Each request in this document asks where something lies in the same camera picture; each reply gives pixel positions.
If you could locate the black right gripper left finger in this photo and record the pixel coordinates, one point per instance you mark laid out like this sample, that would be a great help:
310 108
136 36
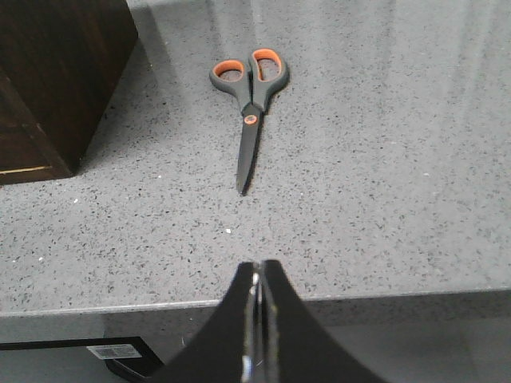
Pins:
224 348

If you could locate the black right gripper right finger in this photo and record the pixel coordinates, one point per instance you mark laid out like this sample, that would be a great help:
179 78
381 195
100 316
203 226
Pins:
296 348

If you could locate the grey orange scissors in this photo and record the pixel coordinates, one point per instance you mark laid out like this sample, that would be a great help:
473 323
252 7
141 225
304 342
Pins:
244 80

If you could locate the dark wooden drawer cabinet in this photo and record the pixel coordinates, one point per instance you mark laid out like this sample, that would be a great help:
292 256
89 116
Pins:
60 64

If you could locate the white QR code sticker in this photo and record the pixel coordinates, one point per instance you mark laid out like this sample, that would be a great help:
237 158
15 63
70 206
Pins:
116 351

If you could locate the black built-in appliance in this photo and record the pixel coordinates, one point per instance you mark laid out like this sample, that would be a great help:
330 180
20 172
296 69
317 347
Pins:
127 359

